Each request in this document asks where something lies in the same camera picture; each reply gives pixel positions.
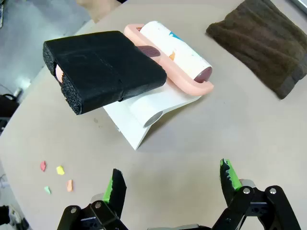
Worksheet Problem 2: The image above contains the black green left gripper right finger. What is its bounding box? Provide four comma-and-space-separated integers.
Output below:
211, 158, 302, 230

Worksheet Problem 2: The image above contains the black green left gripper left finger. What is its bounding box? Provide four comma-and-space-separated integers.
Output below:
57, 168, 128, 230

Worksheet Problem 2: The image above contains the colourful patterned cylinder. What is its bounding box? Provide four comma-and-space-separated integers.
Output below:
42, 21, 214, 116

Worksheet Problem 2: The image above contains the dark brown towel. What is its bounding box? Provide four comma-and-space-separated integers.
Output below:
205, 0, 307, 100

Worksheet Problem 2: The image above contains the person's right hand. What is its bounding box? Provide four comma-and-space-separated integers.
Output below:
76, 0, 122, 23

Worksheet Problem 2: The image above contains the white folded stand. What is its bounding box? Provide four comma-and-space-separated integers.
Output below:
103, 85, 204, 151

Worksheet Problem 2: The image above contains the silver metal tray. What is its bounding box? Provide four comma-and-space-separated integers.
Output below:
289, 0, 307, 15

